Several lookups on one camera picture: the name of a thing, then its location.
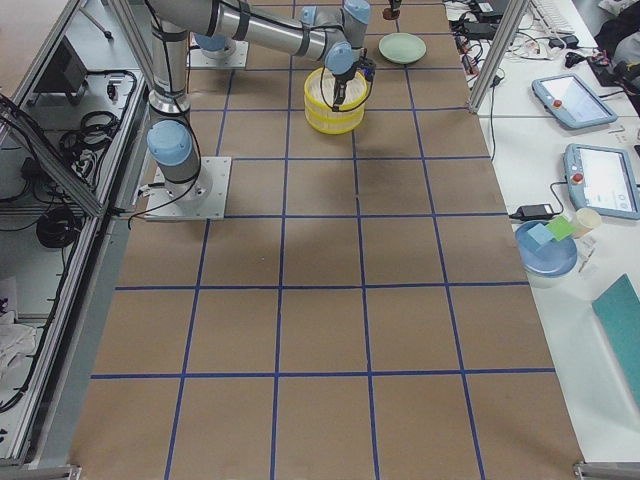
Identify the aluminium frame post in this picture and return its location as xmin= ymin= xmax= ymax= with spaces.
xmin=468 ymin=0 xmax=529 ymax=114

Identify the blue bowl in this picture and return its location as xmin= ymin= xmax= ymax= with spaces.
xmin=515 ymin=221 xmax=578 ymax=278

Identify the blue foam block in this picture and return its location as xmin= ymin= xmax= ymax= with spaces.
xmin=523 ymin=223 xmax=554 ymax=252

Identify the pale green plate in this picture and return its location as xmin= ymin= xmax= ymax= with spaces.
xmin=378 ymin=33 xmax=427 ymax=65

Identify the lower blue teach pendant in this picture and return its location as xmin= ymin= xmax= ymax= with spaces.
xmin=563 ymin=143 xmax=639 ymax=220

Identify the green foam block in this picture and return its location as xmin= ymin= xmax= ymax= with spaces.
xmin=545 ymin=216 xmax=576 ymax=242

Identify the upper blue teach pendant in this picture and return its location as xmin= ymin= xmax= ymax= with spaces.
xmin=531 ymin=74 xmax=618 ymax=129

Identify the white crumpled cloth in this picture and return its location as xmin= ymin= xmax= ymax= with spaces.
xmin=1 ymin=310 xmax=37 ymax=378

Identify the yellow steamer layer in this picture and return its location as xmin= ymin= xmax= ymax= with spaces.
xmin=305 ymin=108 xmax=365 ymax=135
xmin=303 ymin=68 xmax=370 ymax=118

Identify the blue teach pendant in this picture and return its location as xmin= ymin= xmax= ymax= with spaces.
xmin=563 ymin=143 xmax=639 ymax=220
xmin=531 ymin=74 xmax=618 ymax=129

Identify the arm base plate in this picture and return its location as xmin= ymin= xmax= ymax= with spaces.
xmin=187 ymin=40 xmax=249 ymax=70
xmin=143 ymin=156 xmax=232 ymax=221

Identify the small black power brick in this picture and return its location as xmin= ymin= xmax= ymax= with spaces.
xmin=509 ymin=204 xmax=556 ymax=222

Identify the brown steamed bun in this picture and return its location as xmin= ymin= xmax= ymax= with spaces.
xmin=383 ymin=8 xmax=400 ymax=20

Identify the teal book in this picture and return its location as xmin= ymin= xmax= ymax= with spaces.
xmin=591 ymin=274 xmax=639 ymax=417

